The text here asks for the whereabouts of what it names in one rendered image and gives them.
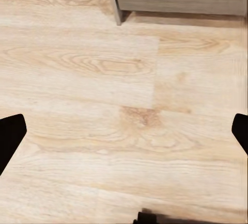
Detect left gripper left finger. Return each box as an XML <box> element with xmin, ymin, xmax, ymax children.
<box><xmin>0</xmin><ymin>114</ymin><xmax>27</xmax><ymax>175</ymax></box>

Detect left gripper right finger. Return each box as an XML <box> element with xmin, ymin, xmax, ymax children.
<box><xmin>231</xmin><ymin>113</ymin><xmax>248</xmax><ymax>155</ymax></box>

